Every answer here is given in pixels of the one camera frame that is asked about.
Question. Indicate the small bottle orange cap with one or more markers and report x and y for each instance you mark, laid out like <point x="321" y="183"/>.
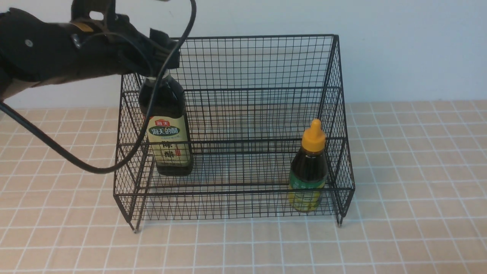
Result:
<point x="309" y="170"/>

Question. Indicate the dark vinegar bottle gold cap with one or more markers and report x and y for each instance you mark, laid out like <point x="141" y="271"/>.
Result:
<point x="168" y="128"/>

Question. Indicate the black wire mesh rack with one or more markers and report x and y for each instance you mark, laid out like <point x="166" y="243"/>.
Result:
<point x="248" y="100"/>

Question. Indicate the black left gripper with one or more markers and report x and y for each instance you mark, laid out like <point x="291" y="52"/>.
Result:
<point x="116" y="44"/>

